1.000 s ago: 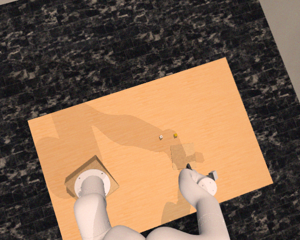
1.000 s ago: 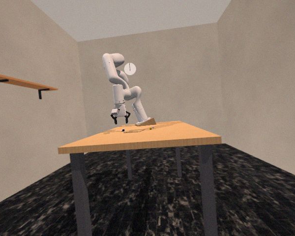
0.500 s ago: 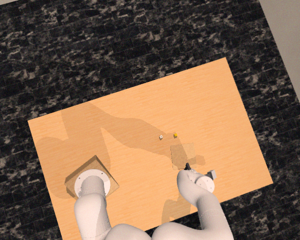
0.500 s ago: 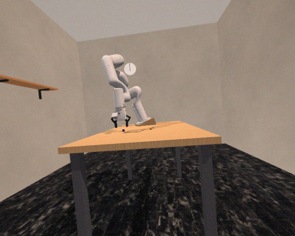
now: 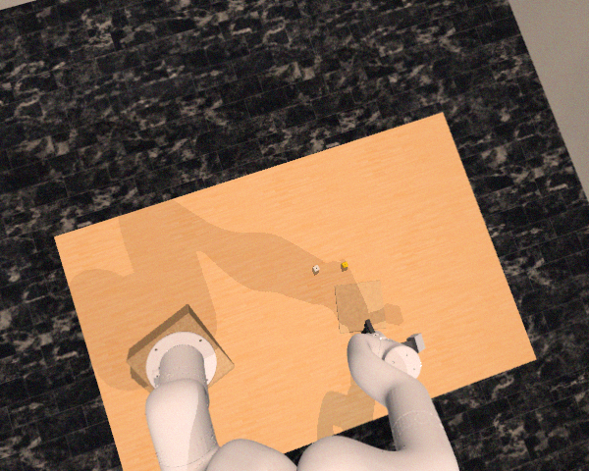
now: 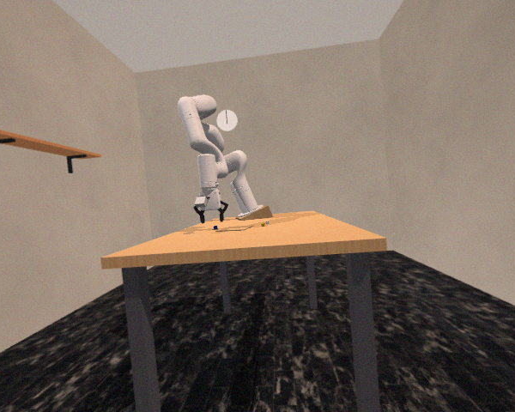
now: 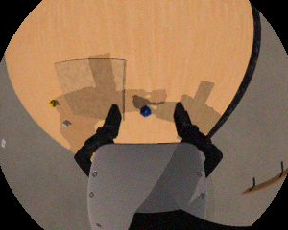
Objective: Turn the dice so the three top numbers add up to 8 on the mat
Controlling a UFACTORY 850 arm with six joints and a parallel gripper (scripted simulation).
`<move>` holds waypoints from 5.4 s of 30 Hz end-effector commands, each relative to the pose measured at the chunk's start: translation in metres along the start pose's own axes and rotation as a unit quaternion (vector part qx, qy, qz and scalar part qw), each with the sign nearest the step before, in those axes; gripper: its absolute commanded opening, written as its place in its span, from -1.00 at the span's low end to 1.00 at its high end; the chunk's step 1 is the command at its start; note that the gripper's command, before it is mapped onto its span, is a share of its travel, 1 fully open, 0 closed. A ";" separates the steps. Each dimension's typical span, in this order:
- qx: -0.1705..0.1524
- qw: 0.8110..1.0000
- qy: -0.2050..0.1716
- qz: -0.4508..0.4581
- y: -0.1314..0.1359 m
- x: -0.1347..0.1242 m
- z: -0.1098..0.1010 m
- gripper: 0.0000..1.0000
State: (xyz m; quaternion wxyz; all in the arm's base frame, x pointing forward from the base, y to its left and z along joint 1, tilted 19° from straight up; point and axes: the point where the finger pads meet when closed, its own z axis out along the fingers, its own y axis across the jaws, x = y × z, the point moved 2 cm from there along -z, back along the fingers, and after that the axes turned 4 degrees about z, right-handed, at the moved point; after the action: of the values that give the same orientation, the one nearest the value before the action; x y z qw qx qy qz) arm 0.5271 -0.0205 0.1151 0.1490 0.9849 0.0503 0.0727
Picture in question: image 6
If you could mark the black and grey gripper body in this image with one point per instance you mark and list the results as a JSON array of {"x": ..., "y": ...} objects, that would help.
[{"x": 214, "y": 202}]

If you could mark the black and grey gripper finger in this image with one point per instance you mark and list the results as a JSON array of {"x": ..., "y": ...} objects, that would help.
[
  {"x": 200, "y": 213},
  {"x": 222, "y": 211}
]

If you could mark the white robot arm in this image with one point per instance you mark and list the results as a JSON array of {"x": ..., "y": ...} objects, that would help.
[{"x": 212, "y": 165}]

